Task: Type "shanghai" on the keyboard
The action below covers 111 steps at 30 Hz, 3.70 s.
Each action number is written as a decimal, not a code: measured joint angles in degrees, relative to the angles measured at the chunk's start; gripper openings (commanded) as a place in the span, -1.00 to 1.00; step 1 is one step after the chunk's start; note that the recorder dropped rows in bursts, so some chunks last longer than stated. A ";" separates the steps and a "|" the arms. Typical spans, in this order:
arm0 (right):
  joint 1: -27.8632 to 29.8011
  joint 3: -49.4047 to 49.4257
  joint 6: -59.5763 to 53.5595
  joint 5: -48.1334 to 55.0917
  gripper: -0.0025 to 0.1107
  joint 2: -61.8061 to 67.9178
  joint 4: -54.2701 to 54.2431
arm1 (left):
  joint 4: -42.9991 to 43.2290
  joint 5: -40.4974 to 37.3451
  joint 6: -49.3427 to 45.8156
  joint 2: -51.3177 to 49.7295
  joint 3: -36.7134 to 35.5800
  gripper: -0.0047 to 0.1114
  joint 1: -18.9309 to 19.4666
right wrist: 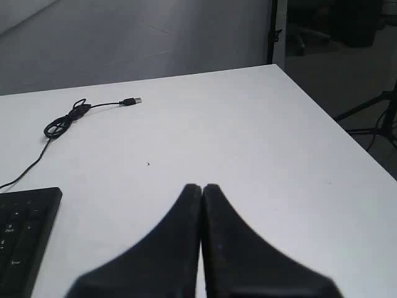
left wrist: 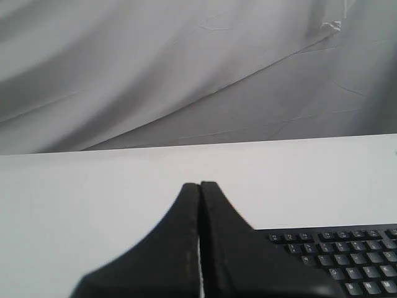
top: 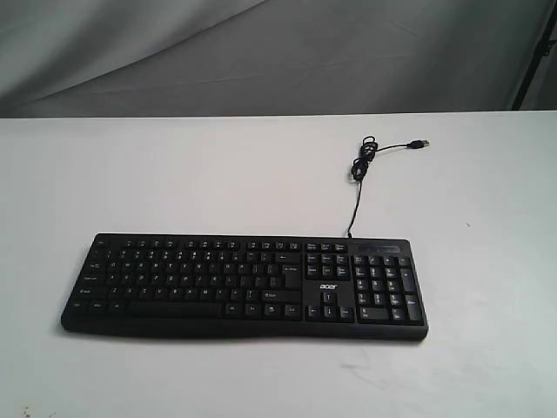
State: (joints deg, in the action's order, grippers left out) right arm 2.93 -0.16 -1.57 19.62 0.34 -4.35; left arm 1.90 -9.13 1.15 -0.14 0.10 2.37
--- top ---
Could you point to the black Acer keyboard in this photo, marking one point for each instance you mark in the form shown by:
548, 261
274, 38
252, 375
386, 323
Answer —
227, 287

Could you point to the grey backdrop cloth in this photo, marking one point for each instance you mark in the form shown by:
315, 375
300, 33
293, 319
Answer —
135, 59

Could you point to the black tripod stand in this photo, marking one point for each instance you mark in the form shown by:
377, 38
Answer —
542, 49

